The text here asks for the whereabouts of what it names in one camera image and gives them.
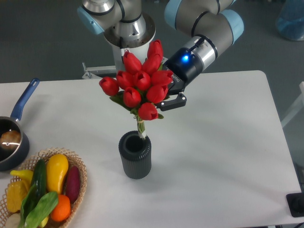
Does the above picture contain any yellow banana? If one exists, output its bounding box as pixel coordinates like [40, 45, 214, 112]
[10, 170, 49, 228]

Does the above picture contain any white garlic bulb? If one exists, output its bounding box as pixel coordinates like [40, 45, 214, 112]
[5, 213, 20, 228]

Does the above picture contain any blue handled saucepan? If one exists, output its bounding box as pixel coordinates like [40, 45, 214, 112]
[0, 78, 40, 171]

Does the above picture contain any purple sweet potato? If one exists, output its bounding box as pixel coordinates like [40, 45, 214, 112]
[65, 166, 81, 203]

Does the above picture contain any large yellow squash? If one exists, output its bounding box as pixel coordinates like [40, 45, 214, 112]
[46, 154, 69, 194]

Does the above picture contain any black device at edge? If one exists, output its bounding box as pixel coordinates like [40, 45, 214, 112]
[286, 192, 304, 218]

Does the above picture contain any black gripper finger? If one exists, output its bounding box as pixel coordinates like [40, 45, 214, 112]
[155, 93, 187, 111]

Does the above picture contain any brown food in pan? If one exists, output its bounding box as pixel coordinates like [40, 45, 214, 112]
[0, 130, 21, 151]

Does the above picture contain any green cucumber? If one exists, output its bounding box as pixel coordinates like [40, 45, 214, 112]
[30, 159, 47, 202]

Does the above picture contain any woven wicker basket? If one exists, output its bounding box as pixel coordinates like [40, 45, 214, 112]
[0, 148, 87, 228]

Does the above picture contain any green leafy vegetable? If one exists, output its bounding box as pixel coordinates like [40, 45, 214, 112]
[18, 184, 58, 228]

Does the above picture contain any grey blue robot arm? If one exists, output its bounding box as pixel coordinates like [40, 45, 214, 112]
[77, 0, 244, 111]

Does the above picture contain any red tulip bouquet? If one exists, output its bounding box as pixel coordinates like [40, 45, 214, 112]
[99, 39, 173, 139]

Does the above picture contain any blue translucent container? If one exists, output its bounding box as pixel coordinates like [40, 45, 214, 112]
[275, 0, 304, 41]

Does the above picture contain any dark grey ribbed vase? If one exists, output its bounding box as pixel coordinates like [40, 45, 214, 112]
[118, 131, 152, 180]

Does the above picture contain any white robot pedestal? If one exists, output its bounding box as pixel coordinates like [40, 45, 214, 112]
[82, 13, 156, 79]

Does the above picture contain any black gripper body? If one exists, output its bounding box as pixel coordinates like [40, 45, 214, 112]
[163, 47, 203, 95]

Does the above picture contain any white frame at right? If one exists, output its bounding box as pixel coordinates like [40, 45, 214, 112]
[281, 82, 304, 128]

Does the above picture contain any yellow corn cob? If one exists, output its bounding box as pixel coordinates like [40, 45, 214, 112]
[7, 180, 29, 213]

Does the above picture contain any orange fruit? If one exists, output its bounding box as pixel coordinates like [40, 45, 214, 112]
[51, 195, 71, 222]

